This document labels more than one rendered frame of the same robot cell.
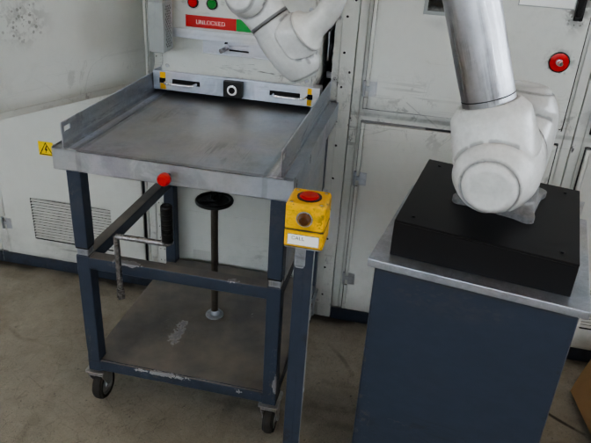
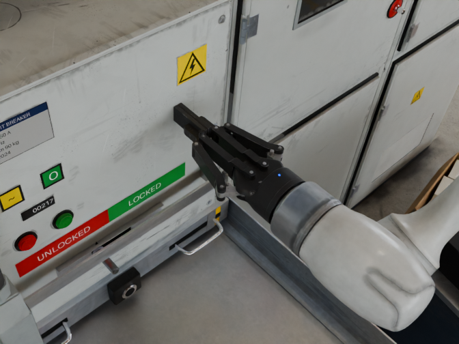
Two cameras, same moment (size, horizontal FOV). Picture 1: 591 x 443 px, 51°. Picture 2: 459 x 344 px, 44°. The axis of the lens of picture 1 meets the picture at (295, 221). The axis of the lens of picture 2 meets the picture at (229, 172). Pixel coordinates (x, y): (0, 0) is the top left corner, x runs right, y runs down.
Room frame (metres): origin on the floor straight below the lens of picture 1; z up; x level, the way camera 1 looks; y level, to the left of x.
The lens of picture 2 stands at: (1.49, 0.58, 1.83)
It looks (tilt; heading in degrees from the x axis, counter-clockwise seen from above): 48 degrees down; 302
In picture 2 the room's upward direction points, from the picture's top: 6 degrees clockwise
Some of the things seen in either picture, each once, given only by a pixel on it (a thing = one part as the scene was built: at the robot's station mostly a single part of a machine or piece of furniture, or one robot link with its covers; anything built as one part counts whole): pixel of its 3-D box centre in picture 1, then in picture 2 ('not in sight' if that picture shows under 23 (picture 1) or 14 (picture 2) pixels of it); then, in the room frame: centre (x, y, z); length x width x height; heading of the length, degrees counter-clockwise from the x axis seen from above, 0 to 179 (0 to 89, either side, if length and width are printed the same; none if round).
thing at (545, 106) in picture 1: (515, 132); not in sight; (1.32, -0.47, 1.00); 0.18 x 0.16 x 0.22; 156
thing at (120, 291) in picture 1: (142, 253); not in sight; (1.39, 0.39, 0.59); 0.17 x 0.03 x 0.30; 80
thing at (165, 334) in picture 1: (214, 240); not in sight; (1.73, 0.25, 0.46); 0.64 x 0.58 x 0.66; 169
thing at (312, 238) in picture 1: (308, 219); not in sight; (1.14, -0.02, 0.85); 0.08 x 0.08 x 0.10; 79
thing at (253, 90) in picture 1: (237, 86); (113, 273); (1.95, 0.21, 0.90); 0.54 x 0.05 x 0.06; 79
